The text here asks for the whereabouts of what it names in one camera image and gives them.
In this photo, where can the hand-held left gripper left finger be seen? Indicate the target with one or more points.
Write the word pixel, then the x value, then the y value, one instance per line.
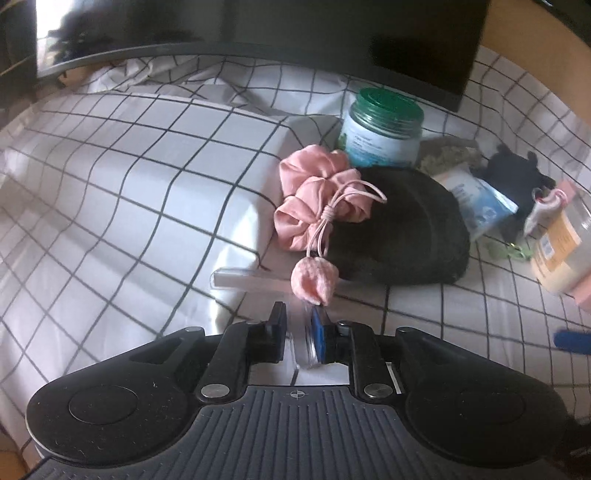
pixel 278 330

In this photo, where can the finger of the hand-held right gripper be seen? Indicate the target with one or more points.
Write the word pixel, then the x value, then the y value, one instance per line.
pixel 572 342

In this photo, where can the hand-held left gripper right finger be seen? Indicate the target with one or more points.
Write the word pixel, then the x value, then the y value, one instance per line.
pixel 318 334

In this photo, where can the green hair clip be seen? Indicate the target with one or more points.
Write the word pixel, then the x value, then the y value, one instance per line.
pixel 510 251

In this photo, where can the pink box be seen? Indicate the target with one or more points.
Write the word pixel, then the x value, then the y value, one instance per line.
pixel 582 295

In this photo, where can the orange label clear jar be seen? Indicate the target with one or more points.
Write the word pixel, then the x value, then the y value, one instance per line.
pixel 561 254

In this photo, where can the white red sock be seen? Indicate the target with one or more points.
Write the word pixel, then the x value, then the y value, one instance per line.
pixel 542 210

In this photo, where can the black cloth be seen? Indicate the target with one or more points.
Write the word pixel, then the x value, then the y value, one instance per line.
pixel 411 230

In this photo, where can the blue white tissue packet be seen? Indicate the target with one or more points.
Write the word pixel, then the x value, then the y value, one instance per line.
pixel 480 203

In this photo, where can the black plush toy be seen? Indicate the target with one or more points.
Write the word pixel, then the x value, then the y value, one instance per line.
pixel 512 180

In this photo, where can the white checkered cloth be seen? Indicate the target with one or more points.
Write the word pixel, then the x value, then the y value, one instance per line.
pixel 129 184

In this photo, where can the green lid jar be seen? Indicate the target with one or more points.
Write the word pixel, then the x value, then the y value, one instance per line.
pixel 383 134

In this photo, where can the patterned beige pouch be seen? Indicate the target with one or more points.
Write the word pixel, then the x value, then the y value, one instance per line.
pixel 445 157

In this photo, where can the black monitor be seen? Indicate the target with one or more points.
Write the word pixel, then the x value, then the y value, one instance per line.
pixel 300 32

